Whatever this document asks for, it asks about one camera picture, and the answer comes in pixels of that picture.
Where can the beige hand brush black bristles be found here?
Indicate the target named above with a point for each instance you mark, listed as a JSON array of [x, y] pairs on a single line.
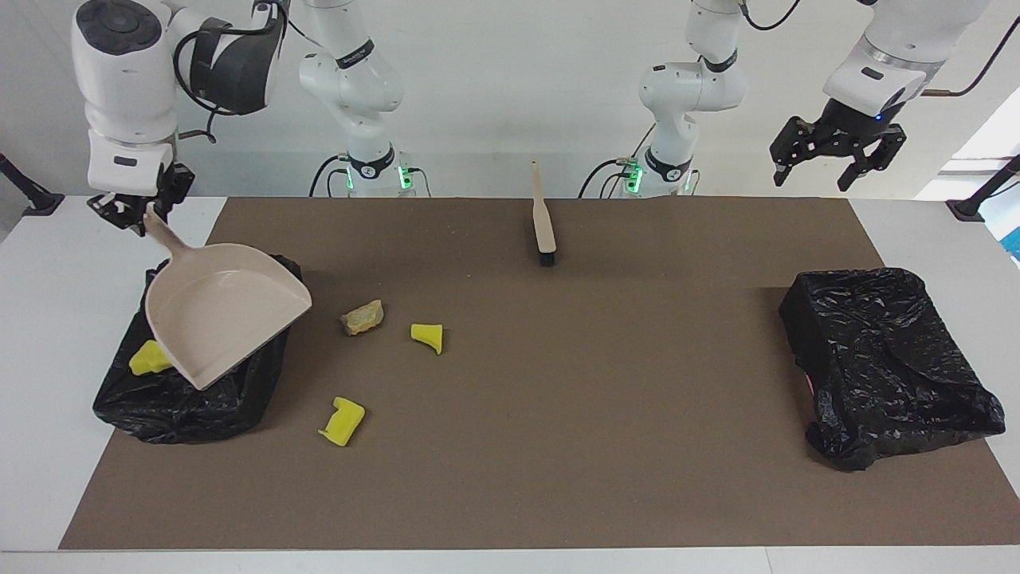
[[544, 223]]

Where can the blue object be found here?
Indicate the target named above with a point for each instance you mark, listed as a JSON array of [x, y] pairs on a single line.
[[1014, 243]]

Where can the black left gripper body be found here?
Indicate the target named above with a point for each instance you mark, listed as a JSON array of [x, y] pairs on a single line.
[[853, 123]]

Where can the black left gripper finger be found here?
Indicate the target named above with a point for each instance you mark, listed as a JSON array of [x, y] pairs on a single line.
[[876, 159], [797, 139]]

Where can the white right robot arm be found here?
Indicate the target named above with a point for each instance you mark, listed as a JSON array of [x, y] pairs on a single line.
[[127, 80]]

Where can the black camera stand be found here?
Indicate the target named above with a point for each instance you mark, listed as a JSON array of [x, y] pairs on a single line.
[[976, 203], [36, 199]]

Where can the brown table mat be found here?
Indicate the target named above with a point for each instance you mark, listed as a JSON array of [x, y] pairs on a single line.
[[510, 494]]

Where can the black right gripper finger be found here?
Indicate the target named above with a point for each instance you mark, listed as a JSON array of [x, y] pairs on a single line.
[[162, 209], [115, 211]]

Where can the black trash bag bin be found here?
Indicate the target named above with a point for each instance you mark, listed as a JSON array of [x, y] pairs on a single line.
[[884, 367], [199, 414]]

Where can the beige plastic dustpan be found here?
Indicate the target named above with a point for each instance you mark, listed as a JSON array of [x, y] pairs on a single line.
[[223, 311]]

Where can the yellow sponge wedge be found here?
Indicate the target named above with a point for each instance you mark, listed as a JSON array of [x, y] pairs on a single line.
[[147, 359]]

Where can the beige grey foam chunk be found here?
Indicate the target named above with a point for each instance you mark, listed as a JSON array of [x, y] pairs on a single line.
[[362, 317]]

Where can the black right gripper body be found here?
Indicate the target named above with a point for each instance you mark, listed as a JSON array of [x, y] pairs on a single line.
[[179, 182]]

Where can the notched yellow sponge piece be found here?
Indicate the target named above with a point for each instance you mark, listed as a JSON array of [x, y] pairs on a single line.
[[343, 420]]

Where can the small yellow sponge piece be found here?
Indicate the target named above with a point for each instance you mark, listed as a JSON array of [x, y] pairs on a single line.
[[428, 336]]

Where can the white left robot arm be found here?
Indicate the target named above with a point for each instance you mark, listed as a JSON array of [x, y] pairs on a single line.
[[685, 88]]

